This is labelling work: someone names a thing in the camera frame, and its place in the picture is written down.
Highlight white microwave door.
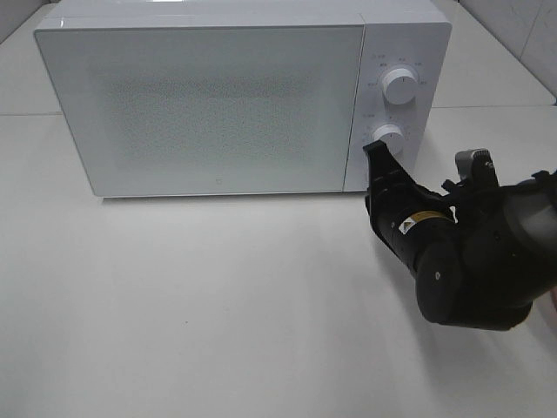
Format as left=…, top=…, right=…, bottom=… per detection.
left=35, top=26, right=363, bottom=198

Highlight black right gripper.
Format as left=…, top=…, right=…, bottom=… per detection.
left=363, top=140, right=455, bottom=273

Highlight lower white microwave knob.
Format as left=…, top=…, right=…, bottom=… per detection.
left=371, top=124, right=405, bottom=155

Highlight white microwave knob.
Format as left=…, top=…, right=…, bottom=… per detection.
left=380, top=64, right=419, bottom=105
left=371, top=124, right=405, bottom=155

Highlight pink round plate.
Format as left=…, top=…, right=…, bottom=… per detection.
left=550, top=287, right=557, bottom=311

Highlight white microwave oven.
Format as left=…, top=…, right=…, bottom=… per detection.
left=34, top=1, right=452, bottom=198

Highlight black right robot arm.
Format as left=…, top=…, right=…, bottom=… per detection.
left=364, top=141, right=556, bottom=331

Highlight upper white microwave knob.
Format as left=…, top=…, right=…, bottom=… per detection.
left=380, top=64, right=419, bottom=105

